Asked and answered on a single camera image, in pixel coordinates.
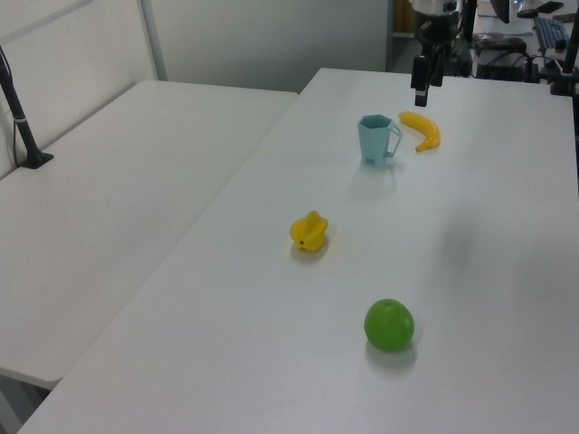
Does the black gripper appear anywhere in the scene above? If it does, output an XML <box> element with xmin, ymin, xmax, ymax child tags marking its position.
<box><xmin>410</xmin><ymin>10</ymin><xmax>461</xmax><ymax>108</ymax></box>

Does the teal angular mug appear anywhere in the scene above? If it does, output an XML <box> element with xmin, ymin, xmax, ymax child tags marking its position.
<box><xmin>356</xmin><ymin>114</ymin><xmax>405</xmax><ymax>169</ymax></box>

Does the yellow toy banana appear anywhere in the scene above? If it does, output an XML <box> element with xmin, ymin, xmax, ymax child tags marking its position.
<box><xmin>397</xmin><ymin>110</ymin><xmax>442</xmax><ymax>154</ymax></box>

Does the black bag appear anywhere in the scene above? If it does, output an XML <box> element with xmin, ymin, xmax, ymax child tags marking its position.
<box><xmin>471</xmin><ymin>33</ymin><xmax>528</xmax><ymax>57</ymax></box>

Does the black monitor stand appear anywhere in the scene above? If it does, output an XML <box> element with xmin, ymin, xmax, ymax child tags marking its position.
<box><xmin>489</xmin><ymin>0</ymin><xmax>511</xmax><ymax>24</ymax></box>

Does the black computer keyboard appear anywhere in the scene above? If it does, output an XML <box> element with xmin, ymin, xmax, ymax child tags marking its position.
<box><xmin>532</xmin><ymin>15</ymin><xmax>570</xmax><ymax>50</ymax></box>

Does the black clamp stand pole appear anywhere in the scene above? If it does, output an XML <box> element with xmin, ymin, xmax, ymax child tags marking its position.
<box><xmin>548</xmin><ymin>30</ymin><xmax>579</xmax><ymax>97</ymax></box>

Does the grey partition panel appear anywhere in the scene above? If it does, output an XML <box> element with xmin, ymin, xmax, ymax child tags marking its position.
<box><xmin>139</xmin><ymin>0</ymin><xmax>395</xmax><ymax>93</ymax></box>

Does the yellow toy starfruit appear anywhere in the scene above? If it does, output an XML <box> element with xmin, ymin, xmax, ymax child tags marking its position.
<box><xmin>289</xmin><ymin>210</ymin><xmax>329</xmax><ymax>252</ymax></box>

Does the green toy apple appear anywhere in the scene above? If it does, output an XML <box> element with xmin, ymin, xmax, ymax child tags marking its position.
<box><xmin>364</xmin><ymin>297</ymin><xmax>416</xmax><ymax>353</ymax></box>

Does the black camera stand pole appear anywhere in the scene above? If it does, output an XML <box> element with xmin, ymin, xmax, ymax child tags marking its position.
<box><xmin>0</xmin><ymin>44</ymin><xmax>55</xmax><ymax>171</ymax></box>

